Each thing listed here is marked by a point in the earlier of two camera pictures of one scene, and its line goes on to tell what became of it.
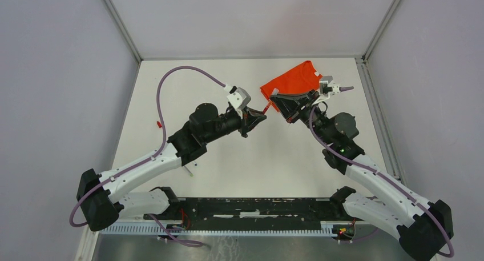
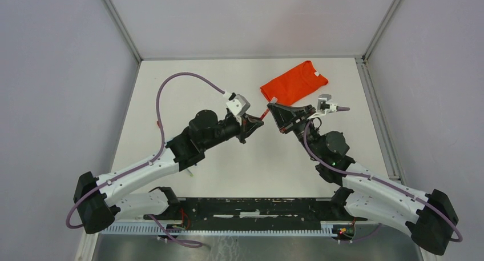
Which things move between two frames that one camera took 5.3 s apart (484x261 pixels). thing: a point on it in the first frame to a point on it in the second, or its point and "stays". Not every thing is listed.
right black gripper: (287, 104) to (285, 116)
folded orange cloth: (301, 80) stays
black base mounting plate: (250, 209) stays
